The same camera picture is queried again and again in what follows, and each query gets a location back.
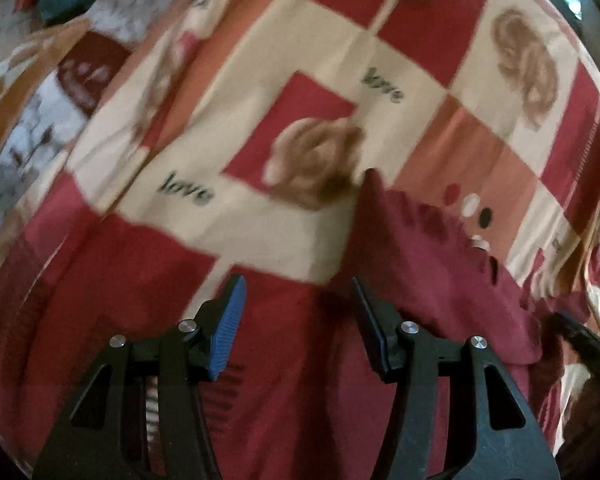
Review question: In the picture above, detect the orange patterned quilt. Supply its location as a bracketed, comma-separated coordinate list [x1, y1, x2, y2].
[0, 16, 90, 154]

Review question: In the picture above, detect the grey floral bedsheet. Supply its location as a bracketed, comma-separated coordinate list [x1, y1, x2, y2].
[0, 0, 173, 229]

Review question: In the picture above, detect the red cream patterned blanket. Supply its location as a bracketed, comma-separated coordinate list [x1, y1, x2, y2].
[0, 0, 600, 479]

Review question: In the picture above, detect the maroon knit sweater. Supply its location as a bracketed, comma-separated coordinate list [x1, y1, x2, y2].
[324, 167, 592, 480]

